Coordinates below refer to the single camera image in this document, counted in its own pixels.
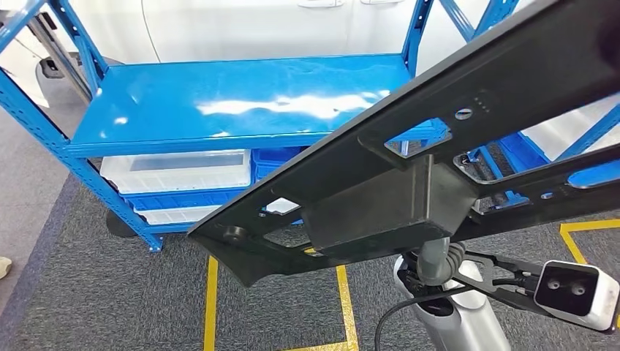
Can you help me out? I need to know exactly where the white car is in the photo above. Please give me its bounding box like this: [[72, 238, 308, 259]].
[[0, 0, 620, 161]]

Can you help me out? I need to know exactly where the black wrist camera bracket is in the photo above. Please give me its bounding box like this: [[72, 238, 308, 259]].
[[464, 252, 548, 316]]

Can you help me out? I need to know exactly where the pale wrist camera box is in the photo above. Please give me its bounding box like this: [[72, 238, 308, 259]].
[[532, 260, 620, 333]]

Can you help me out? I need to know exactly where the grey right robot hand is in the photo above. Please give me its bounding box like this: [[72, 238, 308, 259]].
[[417, 237, 454, 287]]

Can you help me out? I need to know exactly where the black plastic panel part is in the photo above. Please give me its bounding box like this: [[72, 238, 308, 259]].
[[187, 0, 620, 287]]

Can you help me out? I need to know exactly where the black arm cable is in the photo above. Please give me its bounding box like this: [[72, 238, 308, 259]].
[[374, 285, 473, 351]]

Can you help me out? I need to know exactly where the yellow floor tape square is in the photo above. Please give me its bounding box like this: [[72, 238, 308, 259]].
[[559, 219, 620, 265]]

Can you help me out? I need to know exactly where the blue metal shelf rack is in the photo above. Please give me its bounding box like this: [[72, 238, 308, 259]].
[[438, 0, 620, 209], [0, 0, 454, 254]]

